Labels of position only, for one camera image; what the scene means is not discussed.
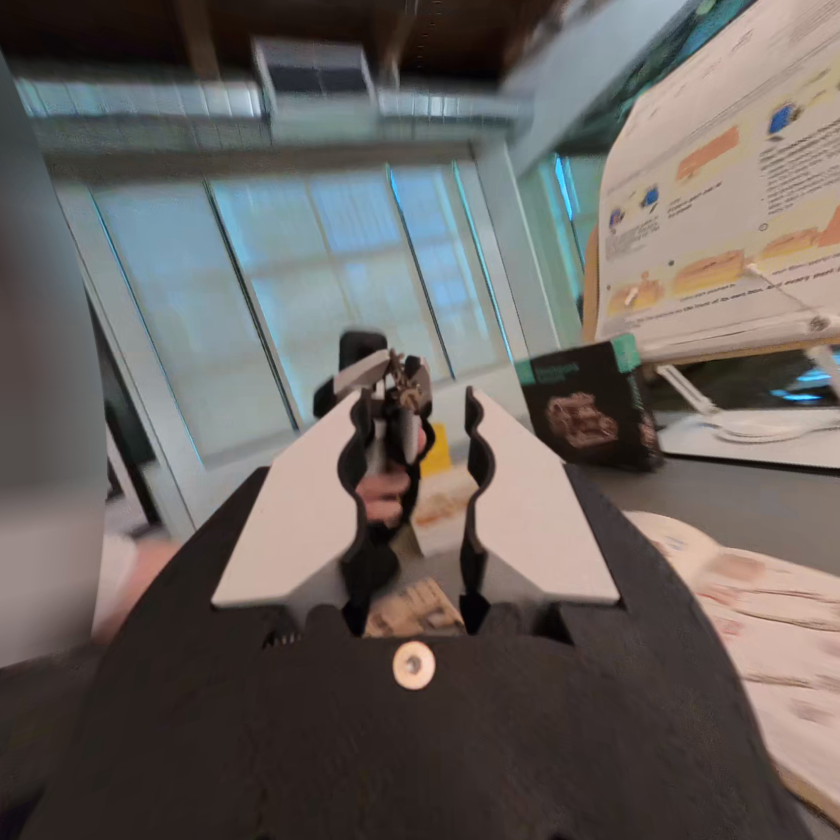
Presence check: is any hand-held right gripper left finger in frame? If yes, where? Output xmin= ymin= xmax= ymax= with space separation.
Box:
xmin=210 ymin=387 xmax=371 ymax=611

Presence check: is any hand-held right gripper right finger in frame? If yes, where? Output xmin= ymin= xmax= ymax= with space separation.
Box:
xmin=459 ymin=385 xmax=622 ymax=611

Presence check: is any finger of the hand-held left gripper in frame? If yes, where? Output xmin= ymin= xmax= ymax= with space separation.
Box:
xmin=402 ymin=357 xmax=433 ymax=414
xmin=331 ymin=350 xmax=393 ymax=400

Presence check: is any wooden axle with gears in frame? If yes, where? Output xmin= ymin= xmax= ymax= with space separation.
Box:
xmin=384 ymin=350 xmax=426 ymax=409

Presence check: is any person's left forearm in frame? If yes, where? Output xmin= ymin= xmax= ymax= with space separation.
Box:
xmin=92 ymin=535 xmax=185 ymax=647

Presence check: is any black model kit box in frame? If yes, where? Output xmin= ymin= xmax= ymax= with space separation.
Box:
xmin=514 ymin=333 xmax=665 ymax=473

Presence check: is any person's left hand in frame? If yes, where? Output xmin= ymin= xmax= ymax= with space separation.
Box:
xmin=357 ymin=472 xmax=411 ymax=526

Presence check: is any yellow plastic bin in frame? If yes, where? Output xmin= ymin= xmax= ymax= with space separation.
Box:
xmin=420 ymin=423 xmax=452 ymax=479

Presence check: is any white cardboard tray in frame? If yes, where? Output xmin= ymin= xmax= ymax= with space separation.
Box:
xmin=410 ymin=469 xmax=475 ymax=559

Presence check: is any wooden sheet offcut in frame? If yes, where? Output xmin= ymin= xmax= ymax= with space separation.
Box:
xmin=364 ymin=577 xmax=466 ymax=637

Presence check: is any large window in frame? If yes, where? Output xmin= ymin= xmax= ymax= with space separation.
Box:
xmin=56 ymin=154 xmax=585 ymax=519

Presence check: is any white document stand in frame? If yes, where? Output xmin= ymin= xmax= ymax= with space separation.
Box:
xmin=653 ymin=341 xmax=840 ymax=470

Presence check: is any illustrated instruction booklet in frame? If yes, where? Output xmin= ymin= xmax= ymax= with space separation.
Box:
xmin=620 ymin=511 xmax=840 ymax=824

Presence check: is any ceiling vent unit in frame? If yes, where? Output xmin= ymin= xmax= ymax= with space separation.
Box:
xmin=251 ymin=36 xmax=378 ymax=129

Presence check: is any instruction sheet on board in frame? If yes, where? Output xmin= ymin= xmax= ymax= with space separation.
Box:
xmin=583 ymin=0 xmax=840 ymax=365

